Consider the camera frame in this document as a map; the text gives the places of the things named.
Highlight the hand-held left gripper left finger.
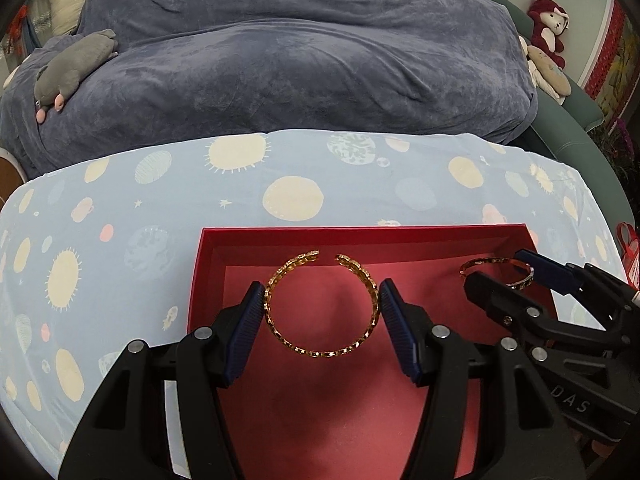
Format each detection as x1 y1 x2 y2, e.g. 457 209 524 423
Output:
59 281 266 480

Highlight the red cardboard box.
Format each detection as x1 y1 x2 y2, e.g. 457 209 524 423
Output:
187 223 558 480

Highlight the thin rose gold bangle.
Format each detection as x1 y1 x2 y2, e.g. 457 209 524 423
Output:
459 256 536 291

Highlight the teal sofa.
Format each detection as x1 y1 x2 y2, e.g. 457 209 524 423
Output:
470 0 631 201

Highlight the blue-grey plush blanket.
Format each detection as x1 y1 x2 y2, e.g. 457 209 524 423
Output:
0 0 538 181

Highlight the red plush bear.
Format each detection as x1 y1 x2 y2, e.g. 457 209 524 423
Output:
527 0 571 70

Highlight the colourful wall poster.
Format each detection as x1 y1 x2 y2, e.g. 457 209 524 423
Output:
597 30 640 126

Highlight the light blue planet-print sheet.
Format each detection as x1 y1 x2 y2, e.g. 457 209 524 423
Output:
0 130 631 480

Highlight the beige plush toy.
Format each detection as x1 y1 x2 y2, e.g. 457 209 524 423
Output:
520 35 573 106

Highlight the purple flower plant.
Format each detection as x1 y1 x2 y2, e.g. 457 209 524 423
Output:
590 119 637 183

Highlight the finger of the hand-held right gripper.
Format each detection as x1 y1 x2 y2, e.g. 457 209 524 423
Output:
515 249 640 341
464 270 632 363

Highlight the grey plush mouse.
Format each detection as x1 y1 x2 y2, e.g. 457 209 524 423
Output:
32 29 119 124

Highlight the red lace wall banner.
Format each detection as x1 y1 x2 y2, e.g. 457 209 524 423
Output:
584 0 627 102

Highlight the gold chain-link bangle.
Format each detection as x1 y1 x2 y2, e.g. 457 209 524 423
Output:
263 249 383 361

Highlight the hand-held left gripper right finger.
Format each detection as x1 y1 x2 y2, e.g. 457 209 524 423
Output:
379 278 576 480

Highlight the white pillow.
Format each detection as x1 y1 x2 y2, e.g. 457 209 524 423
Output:
42 0 88 36

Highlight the round wooden board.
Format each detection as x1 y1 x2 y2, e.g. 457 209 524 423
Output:
0 152 26 201

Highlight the red bow decoration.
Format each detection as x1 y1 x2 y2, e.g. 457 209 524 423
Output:
10 7 32 56

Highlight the red gift bag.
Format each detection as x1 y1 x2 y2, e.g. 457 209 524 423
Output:
616 222 640 288

